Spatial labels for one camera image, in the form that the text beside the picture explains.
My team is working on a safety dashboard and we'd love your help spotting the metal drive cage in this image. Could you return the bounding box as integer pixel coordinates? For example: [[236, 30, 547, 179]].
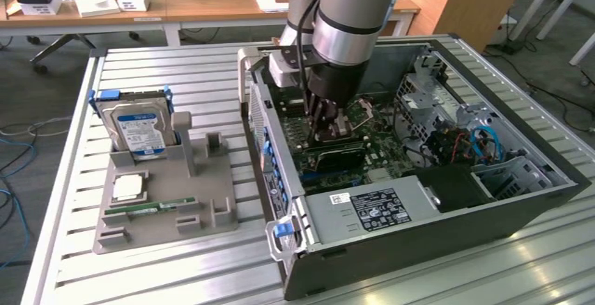
[[393, 45, 471, 146]]

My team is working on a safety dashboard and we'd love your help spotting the white table frame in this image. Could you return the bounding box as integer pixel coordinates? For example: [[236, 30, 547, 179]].
[[507, 0, 595, 66]]

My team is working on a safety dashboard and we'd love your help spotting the wooden cabinet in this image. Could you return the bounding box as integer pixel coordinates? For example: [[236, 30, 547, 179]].
[[397, 0, 533, 52]]

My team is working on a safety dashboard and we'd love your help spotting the wooden desk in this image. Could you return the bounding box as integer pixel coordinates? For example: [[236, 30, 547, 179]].
[[0, 0, 421, 47]]

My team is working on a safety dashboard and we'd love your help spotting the white labelled box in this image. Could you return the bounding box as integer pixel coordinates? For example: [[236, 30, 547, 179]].
[[115, 0, 152, 13]]

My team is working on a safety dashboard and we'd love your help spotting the black chair base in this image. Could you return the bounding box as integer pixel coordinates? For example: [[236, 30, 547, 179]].
[[26, 32, 143, 75]]

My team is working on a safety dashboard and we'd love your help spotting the black graphics card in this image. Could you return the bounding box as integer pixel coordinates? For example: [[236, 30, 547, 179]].
[[301, 143, 368, 175]]

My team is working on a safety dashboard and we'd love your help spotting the silver CPU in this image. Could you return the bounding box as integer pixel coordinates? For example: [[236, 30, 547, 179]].
[[111, 175, 149, 201]]

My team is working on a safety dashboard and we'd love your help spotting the green motherboard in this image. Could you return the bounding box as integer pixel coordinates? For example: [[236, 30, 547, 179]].
[[277, 95, 419, 196]]

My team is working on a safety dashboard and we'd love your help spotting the silver chipset heat sink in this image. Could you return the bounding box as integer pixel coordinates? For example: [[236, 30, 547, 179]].
[[367, 168, 397, 182]]

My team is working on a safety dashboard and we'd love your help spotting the hard disk in blue carrier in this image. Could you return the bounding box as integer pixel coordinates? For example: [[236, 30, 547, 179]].
[[87, 87, 180, 162]]

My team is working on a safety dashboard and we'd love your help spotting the blue floor cable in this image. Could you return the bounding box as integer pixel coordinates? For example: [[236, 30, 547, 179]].
[[0, 137, 37, 269]]

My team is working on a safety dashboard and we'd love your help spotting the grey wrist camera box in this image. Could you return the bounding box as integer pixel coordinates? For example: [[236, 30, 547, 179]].
[[268, 45, 327, 88]]

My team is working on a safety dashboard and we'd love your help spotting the red wire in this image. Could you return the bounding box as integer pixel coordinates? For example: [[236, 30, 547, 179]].
[[452, 132, 471, 162]]

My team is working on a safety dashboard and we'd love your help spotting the metal disk bay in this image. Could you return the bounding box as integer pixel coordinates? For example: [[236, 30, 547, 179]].
[[471, 156, 556, 201]]

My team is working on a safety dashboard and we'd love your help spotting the black PC case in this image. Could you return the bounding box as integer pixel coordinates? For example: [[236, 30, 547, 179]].
[[236, 33, 592, 302]]

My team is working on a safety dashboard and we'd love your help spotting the grey power supply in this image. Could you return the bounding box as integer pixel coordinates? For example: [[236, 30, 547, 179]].
[[296, 175, 443, 250]]

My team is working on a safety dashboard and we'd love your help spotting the metal socket cover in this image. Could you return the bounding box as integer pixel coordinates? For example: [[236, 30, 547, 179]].
[[351, 97, 376, 128]]

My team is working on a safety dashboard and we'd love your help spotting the grey parts rack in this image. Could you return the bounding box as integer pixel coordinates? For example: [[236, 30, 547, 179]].
[[91, 111, 240, 256]]

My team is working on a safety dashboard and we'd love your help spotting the black-lidded white box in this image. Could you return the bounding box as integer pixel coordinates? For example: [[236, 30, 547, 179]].
[[12, 0, 62, 16]]

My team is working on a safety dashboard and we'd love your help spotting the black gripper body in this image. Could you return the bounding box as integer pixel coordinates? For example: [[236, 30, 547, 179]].
[[307, 59, 372, 107]]

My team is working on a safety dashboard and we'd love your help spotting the white floor cable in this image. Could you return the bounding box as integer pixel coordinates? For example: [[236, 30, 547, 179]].
[[0, 116, 71, 138]]

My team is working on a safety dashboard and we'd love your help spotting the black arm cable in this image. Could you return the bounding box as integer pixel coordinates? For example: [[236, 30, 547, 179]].
[[296, 0, 327, 92]]

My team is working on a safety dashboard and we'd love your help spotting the blue wire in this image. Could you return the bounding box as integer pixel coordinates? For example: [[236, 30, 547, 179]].
[[468, 125, 507, 162]]

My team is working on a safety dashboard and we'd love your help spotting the white flat box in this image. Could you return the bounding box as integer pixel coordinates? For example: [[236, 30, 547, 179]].
[[75, 0, 121, 18]]

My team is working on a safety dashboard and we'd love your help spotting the black power strip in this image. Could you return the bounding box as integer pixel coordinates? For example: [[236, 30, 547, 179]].
[[483, 40, 524, 56]]

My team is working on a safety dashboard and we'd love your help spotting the green RAM stick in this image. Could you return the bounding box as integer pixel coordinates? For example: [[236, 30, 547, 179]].
[[104, 196, 196, 215]]

